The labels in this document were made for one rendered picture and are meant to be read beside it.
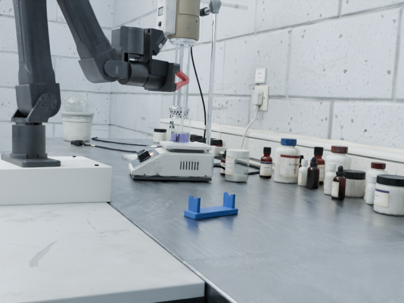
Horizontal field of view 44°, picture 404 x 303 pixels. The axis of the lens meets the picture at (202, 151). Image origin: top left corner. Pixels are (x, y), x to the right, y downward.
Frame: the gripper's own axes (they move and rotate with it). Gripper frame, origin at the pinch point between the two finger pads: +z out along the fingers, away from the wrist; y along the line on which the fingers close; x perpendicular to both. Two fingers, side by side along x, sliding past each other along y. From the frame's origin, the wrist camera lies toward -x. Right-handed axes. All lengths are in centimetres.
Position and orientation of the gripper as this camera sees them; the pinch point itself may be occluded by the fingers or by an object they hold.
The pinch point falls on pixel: (185, 80)
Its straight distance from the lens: 127.4
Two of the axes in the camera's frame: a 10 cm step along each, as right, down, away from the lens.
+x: -0.7, 9.9, 0.8
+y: -7.3, -1.1, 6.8
